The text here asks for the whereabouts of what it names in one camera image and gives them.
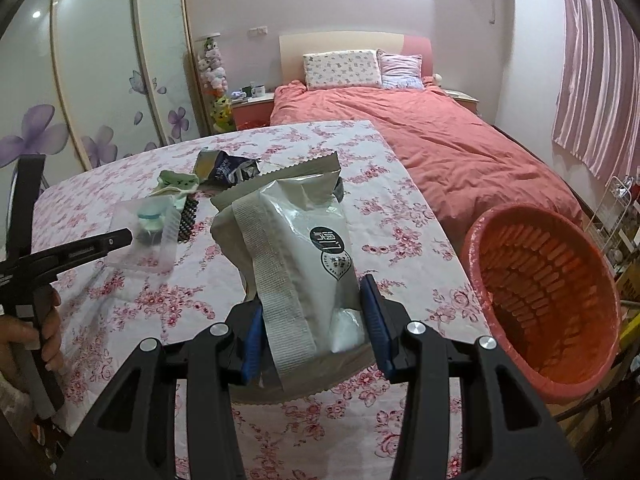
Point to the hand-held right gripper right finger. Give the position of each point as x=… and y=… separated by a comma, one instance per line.
x=375, y=327

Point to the green white crumpled wrapper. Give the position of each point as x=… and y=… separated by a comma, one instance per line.
x=175, y=182

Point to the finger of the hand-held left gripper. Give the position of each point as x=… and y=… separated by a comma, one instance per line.
x=100, y=243

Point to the pink satin curtain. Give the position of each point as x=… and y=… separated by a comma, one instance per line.
x=600, y=60

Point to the bed with red duvet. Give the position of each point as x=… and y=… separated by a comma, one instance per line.
x=425, y=140

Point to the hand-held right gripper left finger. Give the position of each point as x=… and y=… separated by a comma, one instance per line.
x=252, y=347

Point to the pink striped pillow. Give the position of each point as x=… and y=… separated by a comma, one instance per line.
x=400, y=69

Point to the wardrobe with purple flowers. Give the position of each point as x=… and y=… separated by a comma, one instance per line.
x=100, y=60

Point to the yellow green plush toy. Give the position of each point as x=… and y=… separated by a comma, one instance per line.
x=222, y=112

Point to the pink nightstand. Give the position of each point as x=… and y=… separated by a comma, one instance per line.
x=462, y=102
x=252, y=110

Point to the dark blue snack wrapper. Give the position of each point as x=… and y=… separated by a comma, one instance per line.
x=227, y=167

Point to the hanging plush toys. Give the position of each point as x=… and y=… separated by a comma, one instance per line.
x=212, y=67

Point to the beige pink headboard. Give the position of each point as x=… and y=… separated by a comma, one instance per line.
x=340, y=42

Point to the white green mug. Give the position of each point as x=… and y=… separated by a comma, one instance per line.
x=258, y=91

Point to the silver white food pouch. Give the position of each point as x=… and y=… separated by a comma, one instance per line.
x=300, y=260

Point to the black white dotted scrunchie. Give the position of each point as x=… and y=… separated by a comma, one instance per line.
x=189, y=220

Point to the white floral pillow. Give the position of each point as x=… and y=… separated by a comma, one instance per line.
x=342, y=70

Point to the white wall switch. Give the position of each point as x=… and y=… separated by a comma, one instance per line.
x=257, y=31

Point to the orange plastic laundry basket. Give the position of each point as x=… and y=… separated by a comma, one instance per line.
x=550, y=310

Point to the pink floral tablecloth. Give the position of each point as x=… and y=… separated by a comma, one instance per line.
x=150, y=310

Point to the clear plastic packet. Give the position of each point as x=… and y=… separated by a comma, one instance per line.
x=150, y=255

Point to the person's left hand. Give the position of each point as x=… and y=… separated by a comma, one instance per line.
x=52, y=335

